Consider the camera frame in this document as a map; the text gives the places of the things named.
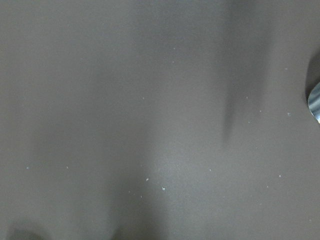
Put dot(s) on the metal ice scoop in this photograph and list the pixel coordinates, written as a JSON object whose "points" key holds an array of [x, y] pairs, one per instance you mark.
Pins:
{"points": [[313, 102]]}

